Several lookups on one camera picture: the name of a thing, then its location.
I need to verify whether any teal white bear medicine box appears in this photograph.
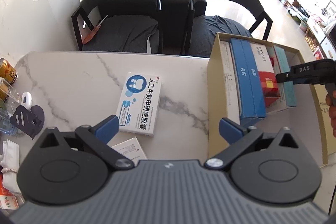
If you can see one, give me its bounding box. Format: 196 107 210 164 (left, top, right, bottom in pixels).
273 46 297 109

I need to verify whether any red white bandage box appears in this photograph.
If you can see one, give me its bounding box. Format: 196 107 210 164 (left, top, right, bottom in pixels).
250 43 280 108

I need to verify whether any white grey slim box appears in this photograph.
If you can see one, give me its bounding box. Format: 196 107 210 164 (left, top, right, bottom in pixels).
111 137 147 165

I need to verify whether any long white medicine box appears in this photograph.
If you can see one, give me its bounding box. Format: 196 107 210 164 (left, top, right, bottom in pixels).
219 41 240 124

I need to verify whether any white blue tooth medicine box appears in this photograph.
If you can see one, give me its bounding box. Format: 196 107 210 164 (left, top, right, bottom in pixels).
116 72 162 136

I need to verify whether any blue mask box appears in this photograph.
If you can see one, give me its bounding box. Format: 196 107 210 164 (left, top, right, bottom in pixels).
230 38 256 127

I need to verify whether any person's right hand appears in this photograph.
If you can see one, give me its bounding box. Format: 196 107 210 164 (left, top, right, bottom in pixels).
326 91 336 137

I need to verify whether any tan shoe box lid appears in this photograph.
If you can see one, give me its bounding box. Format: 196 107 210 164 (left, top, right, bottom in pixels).
311 85 335 165

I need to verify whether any black metal phone stand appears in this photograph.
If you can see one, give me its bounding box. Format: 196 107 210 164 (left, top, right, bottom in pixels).
10 105 45 140

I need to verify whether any rolled white cloth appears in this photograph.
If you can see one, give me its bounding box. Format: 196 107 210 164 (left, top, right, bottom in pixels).
1 140 21 196

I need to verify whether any orange white tissue pack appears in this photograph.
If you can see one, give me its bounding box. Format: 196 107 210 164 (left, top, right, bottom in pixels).
0 185 21 210

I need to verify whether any clear plastic water bottle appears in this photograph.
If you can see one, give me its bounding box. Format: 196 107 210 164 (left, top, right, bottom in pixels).
0 108 18 136

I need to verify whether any white digital thermometer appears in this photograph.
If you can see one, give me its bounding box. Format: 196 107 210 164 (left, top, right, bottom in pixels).
21 92 33 110

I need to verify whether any tan cardboard shoe box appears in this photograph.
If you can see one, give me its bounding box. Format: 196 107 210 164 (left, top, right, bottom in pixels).
207 33 332 166

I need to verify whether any clear glass spray bottle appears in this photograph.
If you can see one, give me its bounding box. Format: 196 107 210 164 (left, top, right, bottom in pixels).
0 77 21 110

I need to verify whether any gold drink can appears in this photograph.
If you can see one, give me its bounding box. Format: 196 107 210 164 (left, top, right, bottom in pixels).
0 57 18 85

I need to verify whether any black dining chair left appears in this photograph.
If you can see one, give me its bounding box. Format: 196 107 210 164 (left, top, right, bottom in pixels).
71 0 163 54

